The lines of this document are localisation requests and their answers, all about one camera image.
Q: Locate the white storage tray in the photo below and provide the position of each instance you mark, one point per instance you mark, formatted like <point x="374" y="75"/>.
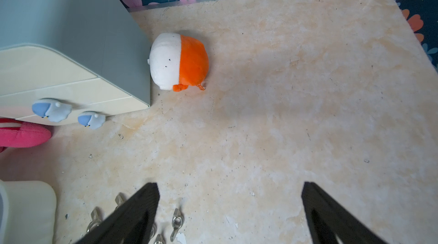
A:
<point x="28" y="211"/>

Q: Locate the pink white plush toy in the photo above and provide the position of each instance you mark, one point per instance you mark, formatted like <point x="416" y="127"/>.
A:
<point x="19" y="134"/>

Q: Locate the blue white drawer knob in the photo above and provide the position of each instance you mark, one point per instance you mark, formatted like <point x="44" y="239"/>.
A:
<point x="91" y="119"/>

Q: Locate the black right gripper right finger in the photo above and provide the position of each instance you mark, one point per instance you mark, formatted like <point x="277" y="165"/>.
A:
<point x="330" y="223"/>

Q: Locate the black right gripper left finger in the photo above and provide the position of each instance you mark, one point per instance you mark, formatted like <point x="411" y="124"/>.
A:
<point x="131" y="223"/>

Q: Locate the pale blue drawer box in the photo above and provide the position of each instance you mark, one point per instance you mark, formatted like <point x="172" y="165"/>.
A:
<point x="90" y="54"/>

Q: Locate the orange white plush ball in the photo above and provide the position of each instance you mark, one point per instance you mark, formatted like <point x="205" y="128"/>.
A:
<point x="178" y="62"/>

